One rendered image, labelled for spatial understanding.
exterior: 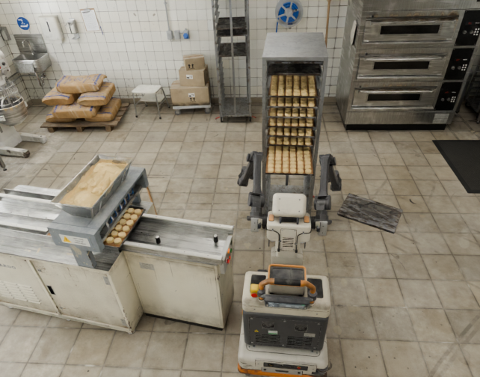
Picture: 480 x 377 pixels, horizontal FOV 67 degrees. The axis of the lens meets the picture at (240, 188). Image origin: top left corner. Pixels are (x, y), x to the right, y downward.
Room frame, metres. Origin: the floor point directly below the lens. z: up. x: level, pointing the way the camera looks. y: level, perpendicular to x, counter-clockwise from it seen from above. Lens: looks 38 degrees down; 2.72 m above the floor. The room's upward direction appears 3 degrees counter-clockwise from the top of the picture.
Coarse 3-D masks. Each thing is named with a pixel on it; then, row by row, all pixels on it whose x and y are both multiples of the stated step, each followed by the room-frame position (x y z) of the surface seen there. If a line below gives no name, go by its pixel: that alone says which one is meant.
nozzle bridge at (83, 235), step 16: (128, 176) 2.18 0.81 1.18; (144, 176) 2.25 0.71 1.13; (128, 192) 2.01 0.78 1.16; (112, 208) 1.82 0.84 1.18; (64, 224) 1.69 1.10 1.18; (80, 224) 1.68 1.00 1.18; (96, 224) 1.67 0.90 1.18; (112, 224) 1.81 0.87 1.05; (64, 240) 1.64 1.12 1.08; (80, 240) 1.61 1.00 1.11; (96, 240) 1.59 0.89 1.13; (80, 256) 1.63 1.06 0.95
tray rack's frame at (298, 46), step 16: (288, 32) 3.33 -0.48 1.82; (304, 32) 3.30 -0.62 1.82; (320, 32) 3.28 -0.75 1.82; (272, 48) 2.92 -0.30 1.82; (288, 48) 2.90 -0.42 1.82; (304, 48) 2.88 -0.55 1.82; (320, 48) 2.86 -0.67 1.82; (288, 176) 3.31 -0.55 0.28; (272, 192) 3.19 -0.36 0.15; (288, 192) 3.18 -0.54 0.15; (272, 208) 2.93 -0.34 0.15
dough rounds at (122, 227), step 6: (126, 210) 2.11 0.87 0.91; (132, 210) 2.09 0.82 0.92; (138, 210) 2.09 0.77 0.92; (126, 216) 2.03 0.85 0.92; (132, 216) 2.03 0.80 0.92; (138, 216) 2.04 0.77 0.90; (120, 222) 1.97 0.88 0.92; (126, 222) 1.96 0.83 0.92; (132, 222) 1.96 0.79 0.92; (114, 228) 1.93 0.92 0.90; (120, 228) 1.91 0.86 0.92; (126, 228) 1.90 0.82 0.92; (48, 234) 1.90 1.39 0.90; (108, 234) 1.86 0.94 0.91; (114, 234) 1.85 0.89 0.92; (120, 234) 1.84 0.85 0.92; (126, 234) 1.86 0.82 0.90; (108, 240) 1.79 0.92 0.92; (114, 240) 1.79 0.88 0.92; (120, 240) 1.79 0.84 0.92
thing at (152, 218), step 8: (0, 200) 2.39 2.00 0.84; (8, 200) 2.36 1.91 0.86; (16, 200) 2.34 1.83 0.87; (24, 200) 2.32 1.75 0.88; (32, 200) 2.30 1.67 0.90; (40, 200) 2.29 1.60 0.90; (48, 200) 2.29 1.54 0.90; (56, 208) 2.25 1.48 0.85; (144, 216) 2.05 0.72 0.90; (152, 216) 2.04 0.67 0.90; (160, 216) 2.04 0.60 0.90; (168, 224) 2.00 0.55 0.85; (176, 224) 1.98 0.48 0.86; (184, 224) 1.97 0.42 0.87; (192, 224) 1.95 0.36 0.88; (200, 224) 1.93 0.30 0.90; (208, 224) 1.92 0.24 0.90; (216, 224) 1.92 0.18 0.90; (224, 224) 1.92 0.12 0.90; (224, 232) 1.89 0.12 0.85; (232, 232) 1.87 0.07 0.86
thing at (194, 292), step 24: (144, 240) 1.85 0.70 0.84; (168, 240) 1.84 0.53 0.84; (192, 240) 1.83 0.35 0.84; (216, 240) 1.80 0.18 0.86; (144, 264) 1.73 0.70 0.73; (168, 264) 1.68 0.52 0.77; (192, 264) 1.64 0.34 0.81; (144, 288) 1.75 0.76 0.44; (168, 288) 1.69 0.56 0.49; (192, 288) 1.64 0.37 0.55; (216, 288) 1.60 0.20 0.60; (144, 312) 1.77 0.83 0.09; (168, 312) 1.71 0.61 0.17; (192, 312) 1.65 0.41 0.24; (216, 312) 1.60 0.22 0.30
